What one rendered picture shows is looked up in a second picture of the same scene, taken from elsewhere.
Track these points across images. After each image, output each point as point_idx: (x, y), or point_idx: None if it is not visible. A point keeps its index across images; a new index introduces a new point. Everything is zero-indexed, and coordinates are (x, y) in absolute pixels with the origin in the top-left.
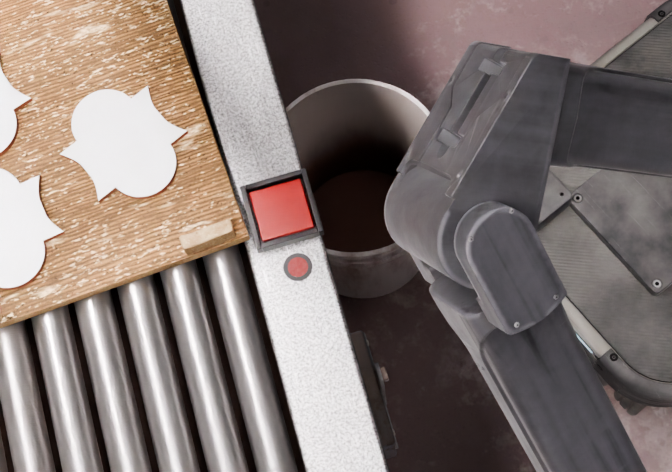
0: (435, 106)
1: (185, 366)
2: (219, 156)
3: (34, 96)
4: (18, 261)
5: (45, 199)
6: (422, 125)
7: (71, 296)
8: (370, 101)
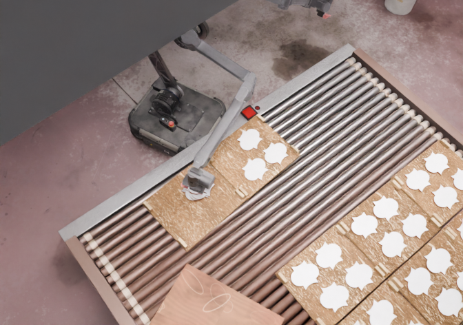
0: (273, 2)
1: (282, 118)
2: (244, 124)
3: (247, 159)
4: (280, 147)
5: (266, 149)
6: (275, 3)
7: (281, 137)
8: None
